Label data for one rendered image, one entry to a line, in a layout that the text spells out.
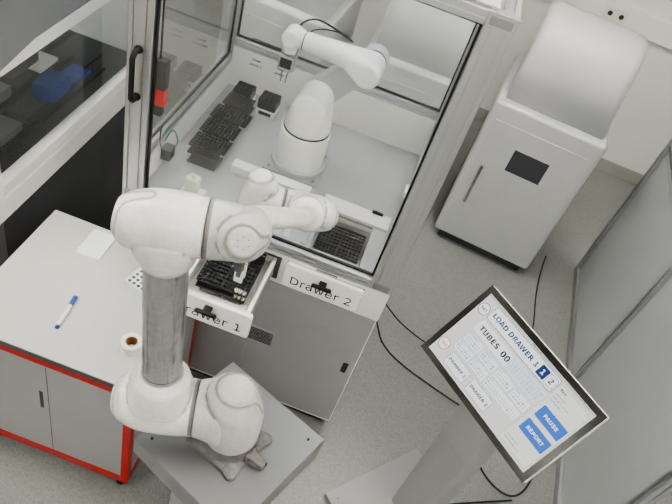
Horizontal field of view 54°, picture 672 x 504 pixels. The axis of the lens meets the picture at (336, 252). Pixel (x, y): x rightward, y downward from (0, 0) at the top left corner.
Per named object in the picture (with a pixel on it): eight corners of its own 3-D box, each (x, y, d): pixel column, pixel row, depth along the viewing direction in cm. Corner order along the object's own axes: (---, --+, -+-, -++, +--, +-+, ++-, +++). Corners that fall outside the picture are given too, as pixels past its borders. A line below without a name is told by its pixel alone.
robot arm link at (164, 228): (189, 450, 175) (105, 440, 173) (199, 401, 188) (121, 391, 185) (209, 227, 127) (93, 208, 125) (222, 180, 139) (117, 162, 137)
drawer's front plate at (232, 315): (246, 338, 219) (251, 318, 211) (165, 307, 219) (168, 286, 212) (248, 335, 220) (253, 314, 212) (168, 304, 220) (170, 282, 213)
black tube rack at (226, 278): (242, 308, 225) (245, 296, 220) (194, 290, 225) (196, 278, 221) (263, 266, 241) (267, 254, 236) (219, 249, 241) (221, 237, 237)
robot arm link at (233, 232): (277, 202, 146) (216, 192, 144) (275, 216, 128) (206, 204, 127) (267, 259, 148) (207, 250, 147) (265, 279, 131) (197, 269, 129)
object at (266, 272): (244, 330, 219) (247, 319, 215) (173, 302, 219) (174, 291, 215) (282, 254, 248) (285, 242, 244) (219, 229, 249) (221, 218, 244)
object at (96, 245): (99, 262, 233) (99, 259, 232) (76, 253, 233) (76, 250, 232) (116, 239, 242) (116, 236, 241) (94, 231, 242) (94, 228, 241)
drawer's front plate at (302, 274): (355, 312, 239) (363, 293, 231) (280, 284, 239) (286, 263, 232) (356, 309, 240) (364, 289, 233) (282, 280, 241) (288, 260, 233)
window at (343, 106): (372, 275, 230) (482, 23, 164) (145, 188, 231) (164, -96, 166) (373, 274, 230) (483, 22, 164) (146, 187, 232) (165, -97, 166)
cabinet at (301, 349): (328, 431, 296) (380, 322, 241) (116, 349, 298) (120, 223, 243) (373, 288, 365) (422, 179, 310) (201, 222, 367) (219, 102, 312)
